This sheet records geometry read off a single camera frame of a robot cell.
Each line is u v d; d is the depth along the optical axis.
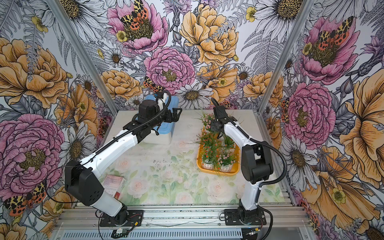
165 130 0.87
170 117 0.71
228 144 0.89
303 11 0.73
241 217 0.66
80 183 0.42
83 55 0.88
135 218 0.75
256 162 0.50
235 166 0.85
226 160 0.79
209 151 0.84
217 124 0.69
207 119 0.89
